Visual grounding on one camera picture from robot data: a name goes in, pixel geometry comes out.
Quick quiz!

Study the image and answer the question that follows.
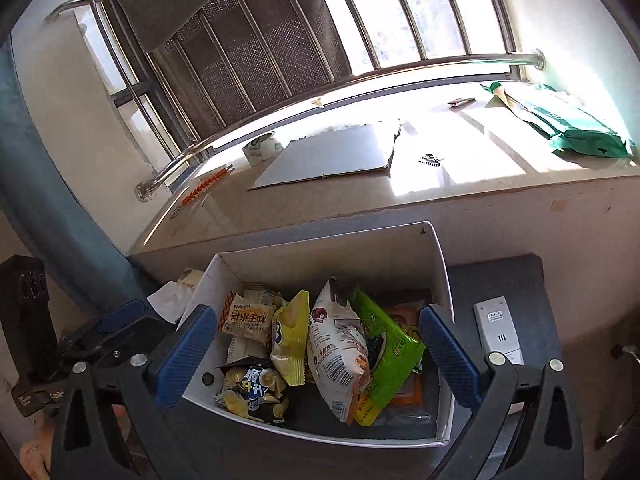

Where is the green seaweed snack bag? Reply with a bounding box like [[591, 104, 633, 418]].
[[349, 286, 426, 427]]

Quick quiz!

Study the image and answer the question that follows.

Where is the white orange snack bag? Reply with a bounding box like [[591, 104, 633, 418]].
[[306, 278, 370, 425]]

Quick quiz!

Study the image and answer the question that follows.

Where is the white remote control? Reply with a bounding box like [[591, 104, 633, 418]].
[[473, 296, 524, 365]]

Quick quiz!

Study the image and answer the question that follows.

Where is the tissue box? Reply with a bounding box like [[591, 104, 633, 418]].
[[146, 268, 204, 324]]

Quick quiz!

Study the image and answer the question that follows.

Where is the black yellow chips bag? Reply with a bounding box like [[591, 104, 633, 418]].
[[215, 356, 288, 425]]

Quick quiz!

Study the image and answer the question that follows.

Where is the teal curtain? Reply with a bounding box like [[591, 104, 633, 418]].
[[1, 41, 156, 316]]

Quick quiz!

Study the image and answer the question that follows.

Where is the white cardboard box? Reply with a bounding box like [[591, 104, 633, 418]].
[[191, 221, 454, 448]]

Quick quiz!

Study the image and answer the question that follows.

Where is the beige cracker packet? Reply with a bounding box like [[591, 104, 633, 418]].
[[217, 288, 282, 347]]

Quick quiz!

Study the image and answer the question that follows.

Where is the yellow small snack bag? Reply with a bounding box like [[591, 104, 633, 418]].
[[270, 290, 310, 387]]

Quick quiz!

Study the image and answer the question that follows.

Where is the black key bunch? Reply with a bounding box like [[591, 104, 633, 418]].
[[419, 153, 442, 167]]

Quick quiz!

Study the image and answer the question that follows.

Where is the green plastic mailer bag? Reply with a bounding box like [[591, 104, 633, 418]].
[[482, 81, 632, 159]]

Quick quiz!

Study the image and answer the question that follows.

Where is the white tape roll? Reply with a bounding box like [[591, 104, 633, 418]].
[[243, 131, 283, 167]]

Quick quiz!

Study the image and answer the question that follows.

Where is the grey cardboard sheet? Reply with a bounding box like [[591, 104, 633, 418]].
[[253, 122, 401, 190]]

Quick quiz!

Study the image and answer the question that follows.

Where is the grey hanging cloth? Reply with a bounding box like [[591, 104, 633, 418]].
[[116, 0, 352, 138]]

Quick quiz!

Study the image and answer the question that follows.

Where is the steel window guard rail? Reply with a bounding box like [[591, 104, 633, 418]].
[[50, 0, 544, 200]]

